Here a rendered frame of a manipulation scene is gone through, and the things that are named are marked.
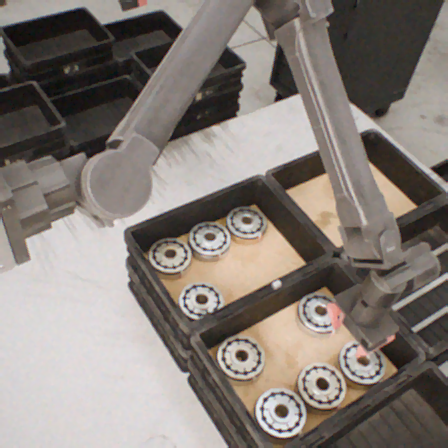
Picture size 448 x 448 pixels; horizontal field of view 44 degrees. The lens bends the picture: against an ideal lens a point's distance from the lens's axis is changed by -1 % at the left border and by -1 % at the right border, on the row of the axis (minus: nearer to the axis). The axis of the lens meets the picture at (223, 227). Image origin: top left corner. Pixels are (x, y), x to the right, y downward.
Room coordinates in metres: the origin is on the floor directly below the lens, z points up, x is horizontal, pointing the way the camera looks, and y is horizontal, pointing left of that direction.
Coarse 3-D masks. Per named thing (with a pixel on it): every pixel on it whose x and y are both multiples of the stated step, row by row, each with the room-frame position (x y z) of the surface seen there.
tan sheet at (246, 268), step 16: (256, 208) 1.00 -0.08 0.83; (224, 224) 0.92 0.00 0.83; (272, 240) 0.90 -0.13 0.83; (192, 256) 0.81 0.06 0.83; (240, 256) 0.83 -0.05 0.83; (256, 256) 0.84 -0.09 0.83; (272, 256) 0.85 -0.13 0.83; (288, 256) 0.85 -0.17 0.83; (192, 272) 0.76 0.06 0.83; (208, 272) 0.77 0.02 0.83; (224, 272) 0.78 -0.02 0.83; (240, 272) 0.78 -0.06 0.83; (256, 272) 0.79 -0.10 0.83; (272, 272) 0.80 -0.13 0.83; (288, 272) 0.80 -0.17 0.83; (176, 288) 0.71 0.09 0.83; (224, 288) 0.73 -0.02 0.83; (240, 288) 0.74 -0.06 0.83; (256, 288) 0.74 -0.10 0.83; (224, 304) 0.69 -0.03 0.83
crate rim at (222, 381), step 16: (304, 272) 0.74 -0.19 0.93; (352, 272) 0.76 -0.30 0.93; (272, 288) 0.68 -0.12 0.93; (240, 304) 0.63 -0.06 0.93; (256, 304) 0.64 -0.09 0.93; (224, 320) 0.59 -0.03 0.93; (192, 336) 0.54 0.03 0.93; (208, 352) 0.51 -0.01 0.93; (416, 352) 0.58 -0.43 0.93; (208, 368) 0.48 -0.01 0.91; (224, 384) 0.45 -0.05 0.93; (384, 384) 0.50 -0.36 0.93; (240, 400) 0.42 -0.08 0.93; (240, 416) 0.40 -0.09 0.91; (336, 416) 0.42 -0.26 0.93; (256, 432) 0.37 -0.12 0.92
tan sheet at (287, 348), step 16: (272, 320) 0.66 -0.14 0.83; (288, 320) 0.67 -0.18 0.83; (256, 336) 0.62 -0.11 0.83; (272, 336) 0.62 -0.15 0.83; (288, 336) 0.63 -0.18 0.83; (304, 336) 0.64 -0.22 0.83; (336, 336) 0.65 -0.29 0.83; (352, 336) 0.65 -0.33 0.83; (272, 352) 0.58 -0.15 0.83; (288, 352) 0.59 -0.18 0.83; (304, 352) 0.60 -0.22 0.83; (320, 352) 0.60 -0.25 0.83; (336, 352) 0.61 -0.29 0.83; (272, 368) 0.55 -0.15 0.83; (288, 368) 0.55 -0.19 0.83; (256, 384) 0.50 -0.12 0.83; (272, 384) 0.51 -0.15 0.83; (288, 384) 0.52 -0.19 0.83; (256, 400) 0.47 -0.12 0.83; (352, 400) 0.50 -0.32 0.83; (320, 416) 0.46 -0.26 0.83; (304, 432) 0.42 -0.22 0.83
